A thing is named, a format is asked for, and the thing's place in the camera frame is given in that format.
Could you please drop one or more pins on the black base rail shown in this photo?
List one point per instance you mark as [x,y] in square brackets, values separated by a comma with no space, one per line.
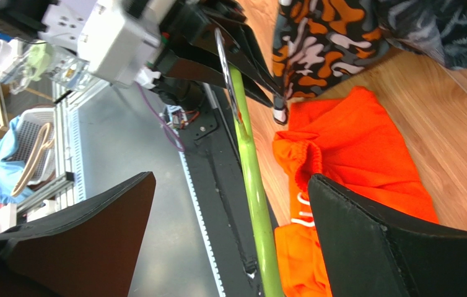
[213,171]

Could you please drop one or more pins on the dark leaf-pattern shorts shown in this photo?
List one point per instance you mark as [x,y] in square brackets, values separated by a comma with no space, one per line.
[437,29]

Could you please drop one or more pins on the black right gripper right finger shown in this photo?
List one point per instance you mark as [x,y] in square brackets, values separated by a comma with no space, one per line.
[370,249]

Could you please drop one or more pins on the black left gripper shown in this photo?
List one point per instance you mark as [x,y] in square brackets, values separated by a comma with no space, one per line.
[185,67]

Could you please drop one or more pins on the orange camouflage shorts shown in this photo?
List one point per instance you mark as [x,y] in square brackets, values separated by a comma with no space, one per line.
[319,43]

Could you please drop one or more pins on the lime green hanger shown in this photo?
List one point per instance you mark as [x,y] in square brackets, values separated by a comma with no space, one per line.
[263,231]

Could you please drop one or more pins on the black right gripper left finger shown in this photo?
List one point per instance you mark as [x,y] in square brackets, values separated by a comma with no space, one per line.
[88,249]

